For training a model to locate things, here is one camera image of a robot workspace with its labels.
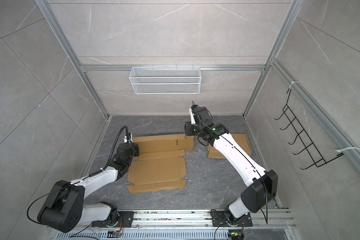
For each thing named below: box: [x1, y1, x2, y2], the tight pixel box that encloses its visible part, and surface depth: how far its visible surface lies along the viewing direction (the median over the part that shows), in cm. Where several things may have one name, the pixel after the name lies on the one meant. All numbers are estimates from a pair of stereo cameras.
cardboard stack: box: [127, 134, 194, 193], surface depth 90 cm
